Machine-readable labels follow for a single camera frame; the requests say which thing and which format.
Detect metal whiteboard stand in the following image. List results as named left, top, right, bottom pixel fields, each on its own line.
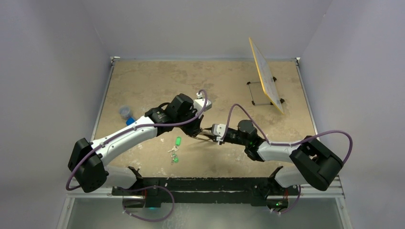
left=246, top=76, right=285, bottom=106

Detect blue box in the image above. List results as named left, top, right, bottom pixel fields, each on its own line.
left=126, top=117, right=136, bottom=126

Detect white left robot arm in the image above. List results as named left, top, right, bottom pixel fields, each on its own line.
left=65, top=89, right=212, bottom=193

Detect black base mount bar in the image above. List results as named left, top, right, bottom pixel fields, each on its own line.
left=112, top=177, right=298, bottom=209

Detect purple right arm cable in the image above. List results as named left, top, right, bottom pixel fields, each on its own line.
left=221, top=104, right=353, bottom=166

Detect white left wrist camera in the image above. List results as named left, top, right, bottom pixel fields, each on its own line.
left=193, top=92, right=212, bottom=119

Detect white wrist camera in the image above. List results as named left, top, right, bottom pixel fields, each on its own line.
left=193, top=92, right=212, bottom=119
left=211, top=124, right=226, bottom=145

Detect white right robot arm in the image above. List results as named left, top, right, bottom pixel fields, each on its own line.
left=201, top=120, right=344, bottom=194

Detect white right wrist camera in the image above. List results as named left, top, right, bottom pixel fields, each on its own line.
left=211, top=124, right=226, bottom=145

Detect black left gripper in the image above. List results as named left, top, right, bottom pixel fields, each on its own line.
left=175, top=107, right=203, bottom=137

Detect yellow framed whiteboard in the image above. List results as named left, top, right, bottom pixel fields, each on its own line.
left=249, top=37, right=284, bottom=114

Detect clear jar of paperclips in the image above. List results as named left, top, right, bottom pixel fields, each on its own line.
left=118, top=105, right=132, bottom=120

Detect green key tag with key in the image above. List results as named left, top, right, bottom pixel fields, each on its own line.
left=171, top=154, right=179, bottom=165

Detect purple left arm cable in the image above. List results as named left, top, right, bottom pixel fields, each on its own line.
left=65, top=89, right=209, bottom=191

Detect aluminium table rail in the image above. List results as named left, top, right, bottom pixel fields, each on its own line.
left=56, top=57, right=120, bottom=229

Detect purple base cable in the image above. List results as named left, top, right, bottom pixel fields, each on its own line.
left=122, top=185, right=175, bottom=222

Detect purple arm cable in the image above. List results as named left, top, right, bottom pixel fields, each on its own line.
left=65, top=89, right=209, bottom=191
left=221, top=104, right=353, bottom=166

